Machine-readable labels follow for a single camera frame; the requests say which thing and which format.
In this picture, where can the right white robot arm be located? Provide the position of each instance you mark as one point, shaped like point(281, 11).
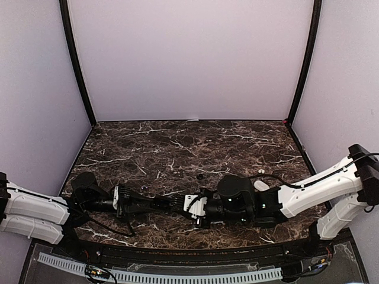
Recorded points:
point(354, 181)

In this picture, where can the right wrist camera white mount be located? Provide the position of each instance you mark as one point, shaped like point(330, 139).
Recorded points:
point(194, 203)

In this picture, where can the left black frame post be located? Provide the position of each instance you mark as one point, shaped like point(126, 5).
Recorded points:
point(74, 58)

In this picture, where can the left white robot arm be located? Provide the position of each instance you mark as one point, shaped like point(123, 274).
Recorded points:
point(54, 218)

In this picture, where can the white slotted cable duct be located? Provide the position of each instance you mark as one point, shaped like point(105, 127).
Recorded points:
point(102, 275)

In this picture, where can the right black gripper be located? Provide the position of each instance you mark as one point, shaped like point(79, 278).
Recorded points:
point(201, 225)

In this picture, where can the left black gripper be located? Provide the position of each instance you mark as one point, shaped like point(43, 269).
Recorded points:
point(125, 197)

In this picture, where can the white charging case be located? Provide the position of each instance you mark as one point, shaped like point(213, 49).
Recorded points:
point(261, 186)

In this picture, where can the black frame post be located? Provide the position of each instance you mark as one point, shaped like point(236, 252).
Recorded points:
point(308, 54)
point(74, 58)

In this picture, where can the right black frame post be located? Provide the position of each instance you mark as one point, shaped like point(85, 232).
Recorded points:
point(308, 54)

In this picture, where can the black earbud charging case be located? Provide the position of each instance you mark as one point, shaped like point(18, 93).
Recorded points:
point(161, 203)

